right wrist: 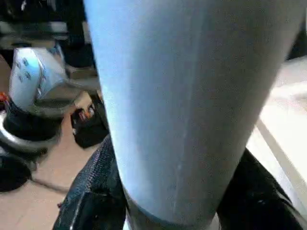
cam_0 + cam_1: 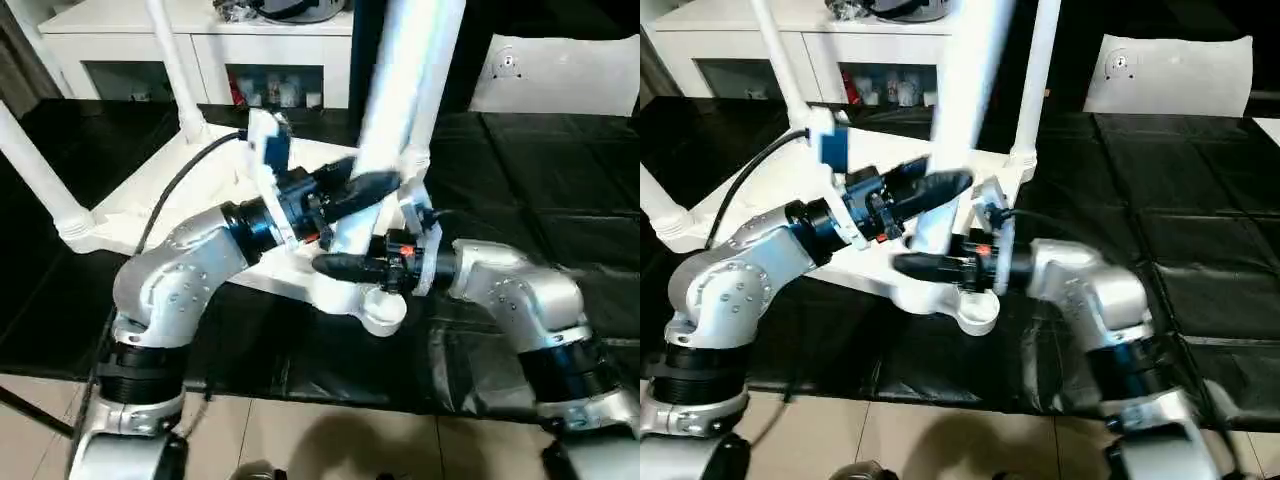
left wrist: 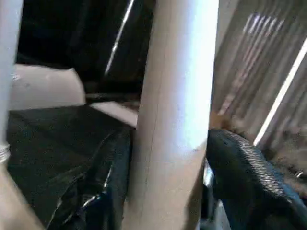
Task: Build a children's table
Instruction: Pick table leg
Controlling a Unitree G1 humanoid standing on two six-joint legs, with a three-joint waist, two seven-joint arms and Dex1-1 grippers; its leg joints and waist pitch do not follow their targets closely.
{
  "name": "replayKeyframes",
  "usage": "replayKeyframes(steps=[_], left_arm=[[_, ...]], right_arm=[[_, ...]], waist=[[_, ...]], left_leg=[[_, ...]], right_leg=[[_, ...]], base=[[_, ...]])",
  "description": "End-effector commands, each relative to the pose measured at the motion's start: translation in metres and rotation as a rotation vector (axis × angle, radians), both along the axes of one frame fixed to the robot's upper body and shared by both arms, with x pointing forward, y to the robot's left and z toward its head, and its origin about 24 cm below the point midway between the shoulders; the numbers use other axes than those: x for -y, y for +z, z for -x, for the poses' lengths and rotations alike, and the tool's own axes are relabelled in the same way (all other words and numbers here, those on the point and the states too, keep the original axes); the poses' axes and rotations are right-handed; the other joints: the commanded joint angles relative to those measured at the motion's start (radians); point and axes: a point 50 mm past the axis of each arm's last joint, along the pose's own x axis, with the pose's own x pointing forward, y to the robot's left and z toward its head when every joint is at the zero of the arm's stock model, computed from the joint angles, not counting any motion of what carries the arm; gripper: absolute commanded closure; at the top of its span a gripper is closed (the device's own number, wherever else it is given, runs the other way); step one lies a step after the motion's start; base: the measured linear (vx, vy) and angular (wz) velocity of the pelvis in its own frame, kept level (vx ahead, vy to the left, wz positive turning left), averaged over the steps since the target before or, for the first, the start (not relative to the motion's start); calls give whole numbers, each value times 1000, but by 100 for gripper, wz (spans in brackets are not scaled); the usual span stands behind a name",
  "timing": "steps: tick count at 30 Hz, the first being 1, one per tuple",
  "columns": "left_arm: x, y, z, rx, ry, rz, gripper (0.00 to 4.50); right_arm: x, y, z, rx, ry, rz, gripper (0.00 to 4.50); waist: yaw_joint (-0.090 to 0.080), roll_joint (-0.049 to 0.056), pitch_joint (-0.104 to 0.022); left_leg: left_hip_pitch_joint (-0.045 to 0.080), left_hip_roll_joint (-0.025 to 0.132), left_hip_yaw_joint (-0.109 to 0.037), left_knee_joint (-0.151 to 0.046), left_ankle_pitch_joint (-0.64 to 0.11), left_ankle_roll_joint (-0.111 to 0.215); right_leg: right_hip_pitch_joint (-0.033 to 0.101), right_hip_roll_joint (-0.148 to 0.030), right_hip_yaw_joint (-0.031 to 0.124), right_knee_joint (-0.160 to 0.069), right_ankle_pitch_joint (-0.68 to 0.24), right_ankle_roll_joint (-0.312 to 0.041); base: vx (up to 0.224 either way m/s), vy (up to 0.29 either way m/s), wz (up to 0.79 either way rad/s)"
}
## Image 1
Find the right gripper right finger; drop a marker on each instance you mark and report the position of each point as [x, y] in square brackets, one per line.
[256, 203]

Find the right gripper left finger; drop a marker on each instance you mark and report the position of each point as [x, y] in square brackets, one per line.
[96, 196]

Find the white plastic table top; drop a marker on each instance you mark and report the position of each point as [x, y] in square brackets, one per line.
[283, 107]

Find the white plastic table leg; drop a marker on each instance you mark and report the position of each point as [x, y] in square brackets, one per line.
[180, 83]

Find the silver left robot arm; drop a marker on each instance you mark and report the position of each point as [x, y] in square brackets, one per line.
[26, 72]

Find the black box with orange label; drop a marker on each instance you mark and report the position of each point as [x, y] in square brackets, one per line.
[88, 131]

